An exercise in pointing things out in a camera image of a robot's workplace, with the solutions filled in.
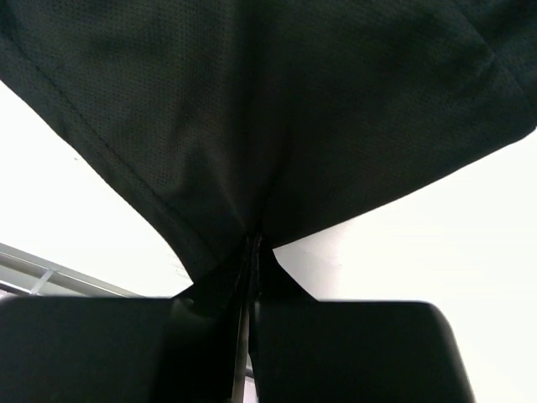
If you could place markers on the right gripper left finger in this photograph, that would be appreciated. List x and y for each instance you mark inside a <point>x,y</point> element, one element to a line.
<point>188,348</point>

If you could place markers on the aluminium table rail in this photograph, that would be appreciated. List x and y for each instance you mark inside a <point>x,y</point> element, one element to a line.
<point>24,274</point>

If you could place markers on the black t shirt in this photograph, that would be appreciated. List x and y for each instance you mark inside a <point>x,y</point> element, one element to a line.
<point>216,120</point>

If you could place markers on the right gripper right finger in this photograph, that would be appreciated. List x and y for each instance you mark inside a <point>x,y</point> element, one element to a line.
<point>305,350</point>

